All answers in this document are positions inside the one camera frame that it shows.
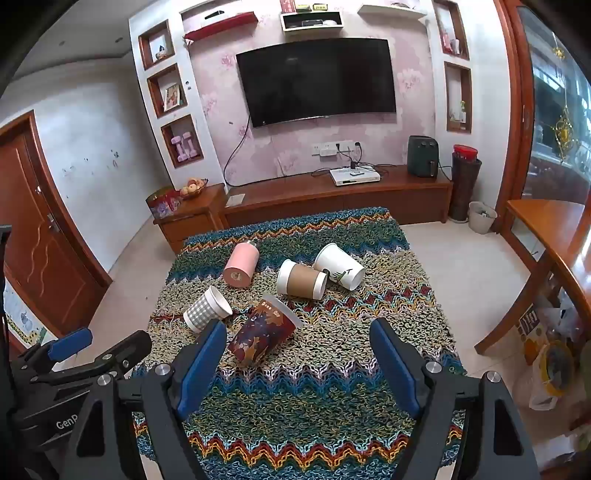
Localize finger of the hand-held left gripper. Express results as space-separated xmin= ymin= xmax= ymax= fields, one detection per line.
xmin=30 ymin=330 xmax=153 ymax=385
xmin=18 ymin=328 xmax=93 ymax=370

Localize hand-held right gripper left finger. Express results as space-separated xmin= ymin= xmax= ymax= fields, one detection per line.
xmin=65 ymin=320 xmax=227 ymax=480

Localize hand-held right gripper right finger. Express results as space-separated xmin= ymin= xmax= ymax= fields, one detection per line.
xmin=369 ymin=318 xmax=541 ymax=480

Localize dark patterned paper cup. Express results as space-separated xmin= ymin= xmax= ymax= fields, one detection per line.
xmin=227 ymin=294 xmax=304 ymax=368

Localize grey checked paper cup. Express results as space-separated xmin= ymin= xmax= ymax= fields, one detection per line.
xmin=183 ymin=285 xmax=233 ymax=334

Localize pink cup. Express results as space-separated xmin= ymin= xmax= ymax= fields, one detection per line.
xmin=222 ymin=241 xmax=260 ymax=288

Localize white cup with green print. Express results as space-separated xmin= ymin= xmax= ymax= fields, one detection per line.
xmin=313 ymin=243 xmax=365 ymax=291

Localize brown sleeve paper cup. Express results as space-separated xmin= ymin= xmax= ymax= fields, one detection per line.
xmin=276 ymin=259 xmax=328 ymax=301

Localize colourful knitted blanket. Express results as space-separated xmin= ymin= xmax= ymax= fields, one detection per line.
xmin=131 ymin=207 xmax=467 ymax=480

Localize brown wooden door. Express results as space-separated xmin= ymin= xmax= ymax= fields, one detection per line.
xmin=0 ymin=110 xmax=114 ymax=340

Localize printed carton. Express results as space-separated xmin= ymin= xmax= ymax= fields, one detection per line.
xmin=516 ymin=306 xmax=542 ymax=343

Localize white plastic bag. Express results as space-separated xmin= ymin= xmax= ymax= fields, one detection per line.
xmin=512 ymin=339 xmax=579 ymax=411

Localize small wooden side cabinet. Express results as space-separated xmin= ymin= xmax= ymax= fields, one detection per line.
xmin=152 ymin=183 xmax=228 ymax=254

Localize red printed gift box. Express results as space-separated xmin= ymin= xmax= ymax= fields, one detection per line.
xmin=146 ymin=187 xmax=182 ymax=219

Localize white waste bin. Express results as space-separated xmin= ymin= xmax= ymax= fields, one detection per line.
xmin=468 ymin=201 xmax=499 ymax=233

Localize bowl of fruit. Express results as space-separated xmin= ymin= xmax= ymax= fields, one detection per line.
xmin=179 ymin=178 xmax=208 ymax=199

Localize long wooden television cabinet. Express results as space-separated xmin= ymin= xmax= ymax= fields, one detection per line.
xmin=216 ymin=162 xmax=455 ymax=229

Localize dark woven cylinder stand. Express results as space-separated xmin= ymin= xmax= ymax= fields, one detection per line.
xmin=450 ymin=158 xmax=483 ymax=223

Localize white set-top box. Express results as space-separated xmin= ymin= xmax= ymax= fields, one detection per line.
xmin=329 ymin=167 xmax=382 ymax=188

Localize wooden table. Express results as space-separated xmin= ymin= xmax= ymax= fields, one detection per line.
xmin=475 ymin=198 xmax=591 ymax=462

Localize dark green air fryer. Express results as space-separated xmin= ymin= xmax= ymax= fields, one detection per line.
xmin=407 ymin=135 xmax=439 ymax=179

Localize gold hanging ornament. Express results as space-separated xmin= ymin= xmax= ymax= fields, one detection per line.
xmin=551 ymin=105 xmax=574 ymax=160

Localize black flat television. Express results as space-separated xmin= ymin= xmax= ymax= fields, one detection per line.
xmin=235 ymin=38 xmax=398 ymax=129

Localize children's wall chart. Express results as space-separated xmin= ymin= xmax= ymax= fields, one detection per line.
xmin=1 ymin=281 xmax=48 ymax=348

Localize black television cable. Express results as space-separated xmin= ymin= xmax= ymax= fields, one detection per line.
xmin=222 ymin=115 xmax=253 ymax=186

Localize glass sliding door wooden frame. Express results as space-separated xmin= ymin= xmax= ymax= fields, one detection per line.
xmin=495 ymin=0 xmax=591 ymax=209

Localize red wall shelf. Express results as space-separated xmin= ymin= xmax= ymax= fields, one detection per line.
xmin=183 ymin=12 xmax=259 ymax=42

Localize white box wall shelf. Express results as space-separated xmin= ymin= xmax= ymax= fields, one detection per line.
xmin=280 ymin=10 xmax=345 ymax=36

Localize white flat wall shelf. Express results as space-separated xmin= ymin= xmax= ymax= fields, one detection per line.
xmin=358 ymin=3 xmax=428 ymax=20

